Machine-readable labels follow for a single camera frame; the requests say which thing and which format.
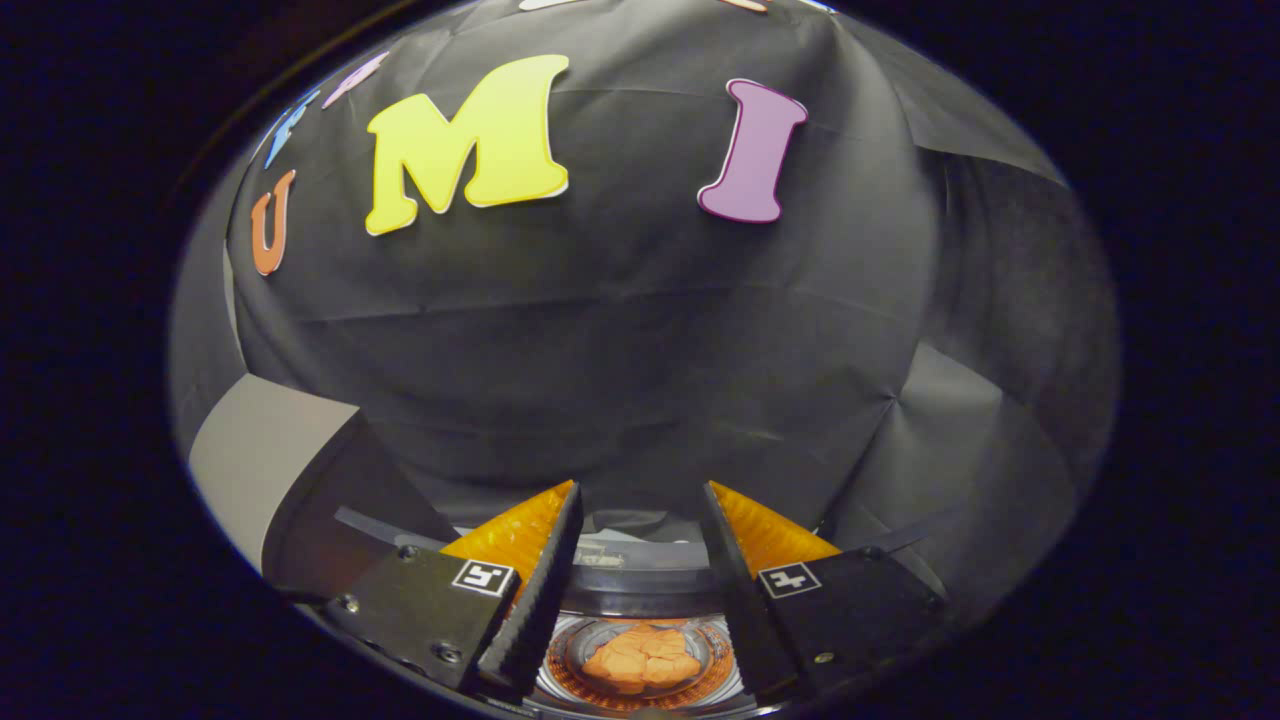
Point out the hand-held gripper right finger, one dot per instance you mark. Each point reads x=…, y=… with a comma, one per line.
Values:
x=735, y=600

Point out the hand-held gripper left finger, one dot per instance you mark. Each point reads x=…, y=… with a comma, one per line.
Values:
x=545, y=600

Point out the orange polo shirt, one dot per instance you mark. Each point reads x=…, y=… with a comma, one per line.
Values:
x=640, y=660

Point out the dark grey washing machine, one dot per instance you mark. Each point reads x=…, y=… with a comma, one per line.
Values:
x=380, y=527

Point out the grey metal cabinet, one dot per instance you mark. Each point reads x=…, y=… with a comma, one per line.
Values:
x=260, y=450

